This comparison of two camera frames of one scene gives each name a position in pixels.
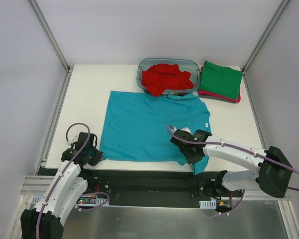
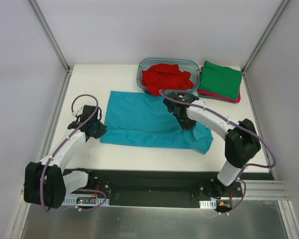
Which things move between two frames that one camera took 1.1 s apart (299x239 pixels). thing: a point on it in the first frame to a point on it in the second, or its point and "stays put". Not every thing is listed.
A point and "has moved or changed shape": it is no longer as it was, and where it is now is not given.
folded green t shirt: (221, 80) stays put
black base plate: (159, 187) stays put
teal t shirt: (135, 124) has moved or changed shape
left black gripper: (95, 154) to (97, 128)
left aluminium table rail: (43, 159) stays put
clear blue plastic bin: (186, 64) stays put
